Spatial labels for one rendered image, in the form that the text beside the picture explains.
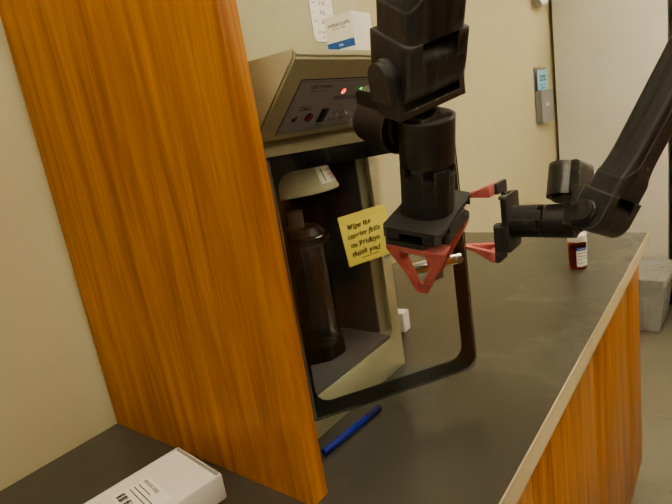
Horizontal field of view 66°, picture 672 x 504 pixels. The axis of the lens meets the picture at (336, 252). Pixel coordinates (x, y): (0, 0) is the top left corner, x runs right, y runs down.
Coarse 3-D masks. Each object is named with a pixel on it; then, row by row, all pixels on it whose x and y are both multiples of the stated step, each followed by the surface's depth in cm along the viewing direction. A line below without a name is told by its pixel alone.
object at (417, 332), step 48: (288, 192) 71; (336, 192) 73; (384, 192) 76; (288, 240) 72; (336, 240) 75; (336, 288) 76; (384, 288) 79; (432, 288) 81; (336, 336) 77; (384, 336) 80; (432, 336) 83; (336, 384) 79; (384, 384) 82
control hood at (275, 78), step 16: (256, 64) 63; (272, 64) 62; (288, 64) 60; (304, 64) 62; (320, 64) 64; (336, 64) 67; (352, 64) 70; (368, 64) 73; (256, 80) 64; (272, 80) 62; (288, 80) 62; (256, 96) 65; (272, 96) 63; (288, 96) 64; (272, 112) 64; (272, 128) 67; (320, 128) 76; (336, 128) 80
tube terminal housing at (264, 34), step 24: (240, 0) 68; (264, 0) 71; (288, 0) 75; (336, 0) 84; (264, 24) 71; (288, 24) 75; (264, 48) 71; (288, 48) 75; (312, 48) 79; (264, 144) 72; (288, 144) 76; (312, 144) 80; (336, 144) 85
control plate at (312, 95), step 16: (304, 80) 64; (320, 80) 67; (336, 80) 69; (352, 80) 72; (304, 96) 67; (320, 96) 70; (336, 96) 73; (352, 96) 76; (288, 112) 67; (304, 112) 70; (320, 112) 73; (288, 128) 70; (304, 128) 73
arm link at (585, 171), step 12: (552, 168) 87; (564, 168) 86; (576, 168) 84; (588, 168) 85; (552, 180) 87; (564, 180) 85; (576, 180) 84; (588, 180) 84; (552, 192) 86; (564, 192) 85; (576, 192) 83; (564, 204) 82; (576, 204) 79; (588, 204) 77; (564, 216) 82; (576, 216) 79; (588, 216) 77
